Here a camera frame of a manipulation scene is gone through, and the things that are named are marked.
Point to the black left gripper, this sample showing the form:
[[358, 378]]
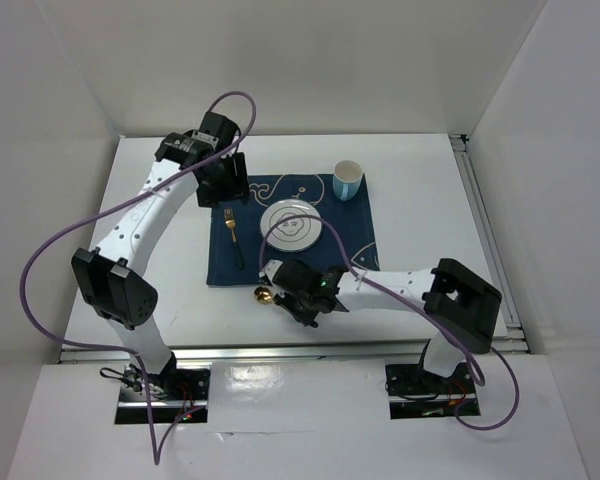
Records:
[[236, 188]]

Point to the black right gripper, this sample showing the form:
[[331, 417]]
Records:
[[304, 317]]

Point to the gold spoon dark handle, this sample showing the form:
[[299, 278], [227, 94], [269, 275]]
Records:
[[266, 296]]

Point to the gold fork dark handle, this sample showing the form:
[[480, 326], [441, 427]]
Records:
[[230, 223]]

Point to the blue fabric placemat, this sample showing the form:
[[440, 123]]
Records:
[[351, 219]]

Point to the white round plate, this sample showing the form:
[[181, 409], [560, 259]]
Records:
[[296, 229]]

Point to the white and blue mug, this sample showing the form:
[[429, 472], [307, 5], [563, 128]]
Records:
[[346, 180]]

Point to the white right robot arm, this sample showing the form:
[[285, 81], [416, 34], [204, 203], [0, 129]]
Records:
[[461, 305]]

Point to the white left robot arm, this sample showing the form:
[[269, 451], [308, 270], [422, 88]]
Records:
[[110, 276]]

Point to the aluminium front rail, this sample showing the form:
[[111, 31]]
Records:
[[339, 350]]

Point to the aluminium rail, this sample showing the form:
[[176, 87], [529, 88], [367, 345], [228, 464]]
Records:
[[339, 350], [515, 333]]

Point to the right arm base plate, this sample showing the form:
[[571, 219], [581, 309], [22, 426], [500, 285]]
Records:
[[416, 394]]

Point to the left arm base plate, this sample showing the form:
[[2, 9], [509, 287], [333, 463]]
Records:
[[188, 397]]

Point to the aluminium right side rail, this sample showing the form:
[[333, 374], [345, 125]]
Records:
[[515, 333]]

